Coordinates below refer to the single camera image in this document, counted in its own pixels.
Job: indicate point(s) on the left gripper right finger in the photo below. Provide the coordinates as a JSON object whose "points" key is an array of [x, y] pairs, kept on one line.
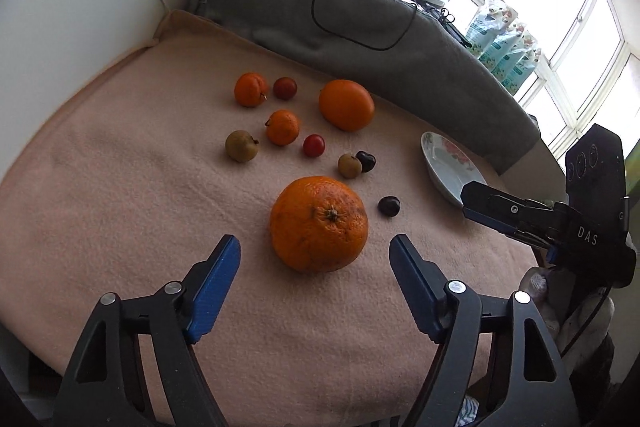
{"points": [[526, 383]]}

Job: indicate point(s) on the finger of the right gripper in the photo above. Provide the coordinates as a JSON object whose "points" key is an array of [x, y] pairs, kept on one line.
{"points": [[488, 206], [510, 231]]}

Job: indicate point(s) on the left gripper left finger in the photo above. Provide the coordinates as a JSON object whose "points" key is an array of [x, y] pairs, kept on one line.
{"points": [[104, 383]]}

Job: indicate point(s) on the large smooth orange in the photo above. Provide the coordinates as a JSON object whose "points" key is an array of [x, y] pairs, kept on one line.
{"points": [[346, 105]]}

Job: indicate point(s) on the large rough orange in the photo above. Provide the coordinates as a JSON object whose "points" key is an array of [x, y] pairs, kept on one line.
{"points": [[318, 225]]}

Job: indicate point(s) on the red cherry tomato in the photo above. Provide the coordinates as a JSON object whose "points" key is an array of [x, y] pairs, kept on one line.
{"points": [[314, 145], [284, 88]]}

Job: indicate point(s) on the small mandarin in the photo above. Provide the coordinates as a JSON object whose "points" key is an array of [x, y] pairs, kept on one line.
{"points": [[251, 90], [282, 127]]}

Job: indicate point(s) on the right white gloved hand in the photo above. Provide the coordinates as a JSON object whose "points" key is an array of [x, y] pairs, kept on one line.
{"points": [[578, 329]]}

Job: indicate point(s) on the floral white plate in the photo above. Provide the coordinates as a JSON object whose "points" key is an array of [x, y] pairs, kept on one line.
{"points": [[448, 166]]}

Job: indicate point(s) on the green floral pouch packs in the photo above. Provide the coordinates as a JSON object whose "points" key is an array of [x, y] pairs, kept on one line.
{"points": [[503, 44]]}

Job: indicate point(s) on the pink blanket table cover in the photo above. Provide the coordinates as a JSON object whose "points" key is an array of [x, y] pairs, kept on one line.
{"points": [[129, 184]]}

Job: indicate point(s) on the grey cushion blanket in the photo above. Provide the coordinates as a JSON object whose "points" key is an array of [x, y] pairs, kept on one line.
{"points": [[396, 52]]}

